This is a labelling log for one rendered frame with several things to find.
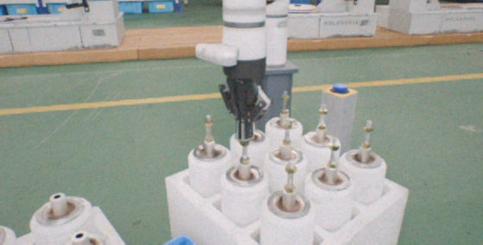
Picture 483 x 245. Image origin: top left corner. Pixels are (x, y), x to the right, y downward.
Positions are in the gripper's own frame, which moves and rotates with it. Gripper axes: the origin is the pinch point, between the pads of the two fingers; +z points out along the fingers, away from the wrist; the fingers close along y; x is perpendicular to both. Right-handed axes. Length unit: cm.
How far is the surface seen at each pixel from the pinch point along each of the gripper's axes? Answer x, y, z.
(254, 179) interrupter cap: -0.3, -2.8, 9.8
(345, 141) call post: -41.2, 4.0, 18.1
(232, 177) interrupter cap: 2.5, 0.7, 9.8
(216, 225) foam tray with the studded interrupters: 7.7, -0.6, 17.8
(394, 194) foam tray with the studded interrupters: -26.9, -18.3, 17.3
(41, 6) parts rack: -66, 494, 22
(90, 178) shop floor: 14, 60, 35
